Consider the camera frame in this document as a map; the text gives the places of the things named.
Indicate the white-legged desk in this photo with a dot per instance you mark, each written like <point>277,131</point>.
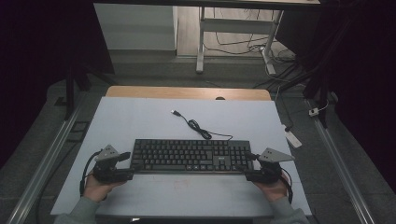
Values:
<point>200,46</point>

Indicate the black metal stand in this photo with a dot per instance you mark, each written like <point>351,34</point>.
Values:
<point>70,93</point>
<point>323,93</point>

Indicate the white cabinet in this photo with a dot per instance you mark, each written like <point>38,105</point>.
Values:
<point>137,28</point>

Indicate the white table mat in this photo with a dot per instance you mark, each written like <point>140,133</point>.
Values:
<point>149,121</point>

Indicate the black keyboard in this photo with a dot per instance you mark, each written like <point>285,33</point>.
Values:
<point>186,155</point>

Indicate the white power strip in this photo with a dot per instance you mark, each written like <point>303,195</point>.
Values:
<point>293,139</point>

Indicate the dark curtain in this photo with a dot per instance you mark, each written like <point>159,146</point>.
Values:
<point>367,77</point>
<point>37,46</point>

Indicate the small white adapter box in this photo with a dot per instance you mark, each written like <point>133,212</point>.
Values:
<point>313,112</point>

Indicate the person's left hand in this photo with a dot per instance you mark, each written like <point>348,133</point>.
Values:
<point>96,189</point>

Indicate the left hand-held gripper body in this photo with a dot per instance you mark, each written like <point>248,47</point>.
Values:
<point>107,174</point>

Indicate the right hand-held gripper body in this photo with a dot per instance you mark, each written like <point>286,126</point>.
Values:
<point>267,174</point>

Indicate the person's right hand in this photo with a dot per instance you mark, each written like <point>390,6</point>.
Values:
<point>274,190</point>

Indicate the aluminium floor rail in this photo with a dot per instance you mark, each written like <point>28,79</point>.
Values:
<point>46,161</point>
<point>339,168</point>

